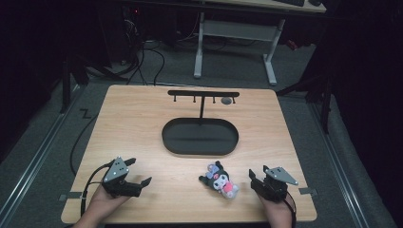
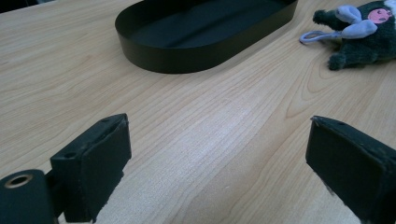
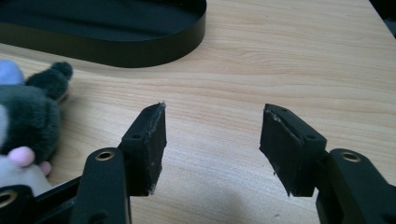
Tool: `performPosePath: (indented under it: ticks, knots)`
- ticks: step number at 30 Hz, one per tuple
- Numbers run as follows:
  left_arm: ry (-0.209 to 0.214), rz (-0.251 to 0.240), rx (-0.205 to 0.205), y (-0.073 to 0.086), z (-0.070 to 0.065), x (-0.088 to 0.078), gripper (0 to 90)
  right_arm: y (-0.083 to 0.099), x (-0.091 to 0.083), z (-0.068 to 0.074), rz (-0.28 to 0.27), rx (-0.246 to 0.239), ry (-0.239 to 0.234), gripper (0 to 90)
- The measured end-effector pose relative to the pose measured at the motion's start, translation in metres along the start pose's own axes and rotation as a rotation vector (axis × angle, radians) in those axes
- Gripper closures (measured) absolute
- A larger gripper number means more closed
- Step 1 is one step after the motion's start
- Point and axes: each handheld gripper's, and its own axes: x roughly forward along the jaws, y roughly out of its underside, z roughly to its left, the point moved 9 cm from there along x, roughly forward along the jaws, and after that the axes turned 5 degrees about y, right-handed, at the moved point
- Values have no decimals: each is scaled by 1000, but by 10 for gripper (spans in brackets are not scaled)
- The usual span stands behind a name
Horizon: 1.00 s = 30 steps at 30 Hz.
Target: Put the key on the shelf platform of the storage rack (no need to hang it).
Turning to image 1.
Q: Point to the white-legged wooden desk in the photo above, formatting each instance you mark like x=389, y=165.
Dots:
x=238, y=30

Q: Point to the black computer mouse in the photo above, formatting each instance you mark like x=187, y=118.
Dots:
x=315, y=2

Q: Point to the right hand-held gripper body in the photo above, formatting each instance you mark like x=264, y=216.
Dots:
x=275, y=185

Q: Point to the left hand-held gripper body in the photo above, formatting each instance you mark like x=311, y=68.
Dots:
x=118, y=177

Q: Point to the black computer tower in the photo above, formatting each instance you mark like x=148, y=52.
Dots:
x=122, y=31

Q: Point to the black metal stand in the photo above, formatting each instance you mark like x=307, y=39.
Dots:
x=66, y=85
x=324, y=104

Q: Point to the black and pink plush toy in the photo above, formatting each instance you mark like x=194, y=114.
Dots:
x=220, y=181

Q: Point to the grey round table grommet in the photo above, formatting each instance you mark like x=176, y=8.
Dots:
x=226, y=100

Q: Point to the black hook stand with tray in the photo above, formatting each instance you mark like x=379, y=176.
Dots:
x=200, y=136

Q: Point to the black keyboard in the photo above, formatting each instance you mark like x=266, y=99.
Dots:
x=290, y=2

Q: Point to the grey tape strip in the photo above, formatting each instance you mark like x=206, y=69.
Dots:
x=71, y=196
x=308, y=191

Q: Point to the person's left hand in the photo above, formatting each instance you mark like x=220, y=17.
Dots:
x=106, y=200

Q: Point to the person's right hand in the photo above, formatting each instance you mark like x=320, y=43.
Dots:
x=276, y=209

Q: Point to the metal floor rail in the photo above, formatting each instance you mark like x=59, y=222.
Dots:
x=340, y=167
x=34, y=161

